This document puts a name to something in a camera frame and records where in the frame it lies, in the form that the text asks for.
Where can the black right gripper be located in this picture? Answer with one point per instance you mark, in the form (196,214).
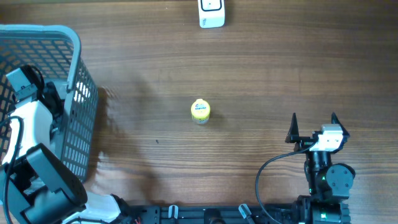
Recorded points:
(303,142)

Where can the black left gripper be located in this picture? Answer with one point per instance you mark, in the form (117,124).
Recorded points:
(50,89)

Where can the yellow lidded small jar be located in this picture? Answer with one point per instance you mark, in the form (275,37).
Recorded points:
(200,111)

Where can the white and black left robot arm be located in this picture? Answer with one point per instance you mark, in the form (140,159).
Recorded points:
(36,186)

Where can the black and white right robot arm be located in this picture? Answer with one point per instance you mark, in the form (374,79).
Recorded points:
(328,183)

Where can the white barcode scanner box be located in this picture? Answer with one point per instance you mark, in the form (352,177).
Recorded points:
(211,13)

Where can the grey plastic mesh basket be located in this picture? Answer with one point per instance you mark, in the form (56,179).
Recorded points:
(56,52)

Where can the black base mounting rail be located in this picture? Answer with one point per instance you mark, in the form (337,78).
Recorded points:
(217,214)

